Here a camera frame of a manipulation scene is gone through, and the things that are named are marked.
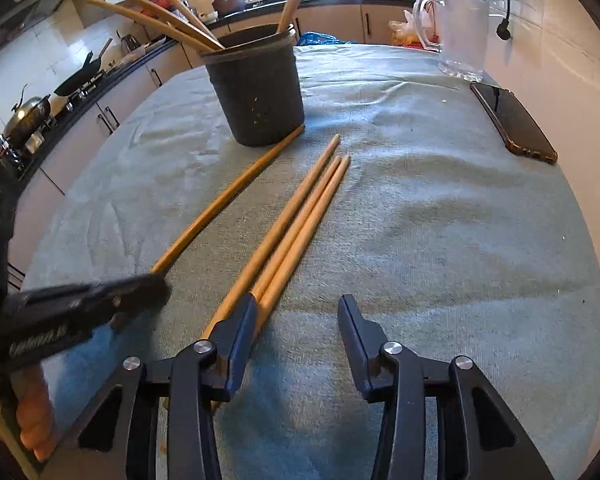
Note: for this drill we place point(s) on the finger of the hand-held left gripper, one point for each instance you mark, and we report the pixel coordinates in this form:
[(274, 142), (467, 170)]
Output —
[(145, 290), (112, 316)]

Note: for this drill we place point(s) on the gas stove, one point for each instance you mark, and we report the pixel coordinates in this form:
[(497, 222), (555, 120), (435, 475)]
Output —
[(87, 91)]

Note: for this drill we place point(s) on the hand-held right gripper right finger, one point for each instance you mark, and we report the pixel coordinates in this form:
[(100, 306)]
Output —
[(352, 340)]

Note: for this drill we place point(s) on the grey range hood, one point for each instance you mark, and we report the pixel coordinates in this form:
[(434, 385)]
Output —
[(25, 5)]

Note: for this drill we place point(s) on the clear glass mug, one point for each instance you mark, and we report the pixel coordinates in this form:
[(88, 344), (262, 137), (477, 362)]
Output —
[(462, 35)]

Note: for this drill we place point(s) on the clear plastic bags in basket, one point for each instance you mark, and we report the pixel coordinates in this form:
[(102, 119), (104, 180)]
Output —
[(400, 27)]

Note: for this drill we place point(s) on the red mesh basket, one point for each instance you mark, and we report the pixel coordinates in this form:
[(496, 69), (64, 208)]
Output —
[(404, 42)]

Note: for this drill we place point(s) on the small white container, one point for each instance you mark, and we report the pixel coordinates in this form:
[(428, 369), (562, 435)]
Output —
[(34, 144)]

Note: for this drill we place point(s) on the black utensil holder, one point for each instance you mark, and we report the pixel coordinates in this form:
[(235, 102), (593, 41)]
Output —
[(260, 95)]

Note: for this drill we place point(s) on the black wok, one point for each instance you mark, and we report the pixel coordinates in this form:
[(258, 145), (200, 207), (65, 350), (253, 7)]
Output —
[(80, 77)]

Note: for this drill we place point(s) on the brown clay pot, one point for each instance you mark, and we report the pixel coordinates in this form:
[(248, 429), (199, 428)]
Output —
[(228, 5)]

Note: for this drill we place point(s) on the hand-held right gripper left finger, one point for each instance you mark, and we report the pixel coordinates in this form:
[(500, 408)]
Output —
[(242, 340)]

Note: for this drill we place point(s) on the black kitchen countertop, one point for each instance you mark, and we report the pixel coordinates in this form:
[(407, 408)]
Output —
[(325, 1)]

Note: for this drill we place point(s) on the black smartphone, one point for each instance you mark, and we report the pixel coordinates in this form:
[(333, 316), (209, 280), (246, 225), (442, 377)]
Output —
[(515, 120)]

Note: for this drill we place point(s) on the blue plastic bag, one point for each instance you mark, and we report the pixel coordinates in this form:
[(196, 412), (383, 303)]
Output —
[(317, 39)]

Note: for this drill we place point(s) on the steel electric kettle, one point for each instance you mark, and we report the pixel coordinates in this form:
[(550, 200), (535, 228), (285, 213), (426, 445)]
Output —
[(127, 45)]

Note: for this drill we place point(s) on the person's left hand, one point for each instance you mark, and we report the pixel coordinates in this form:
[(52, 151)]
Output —
[(32, 410)]

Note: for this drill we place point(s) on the steel pot with lid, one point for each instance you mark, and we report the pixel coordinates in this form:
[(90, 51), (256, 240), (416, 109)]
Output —
[(27, 117)]

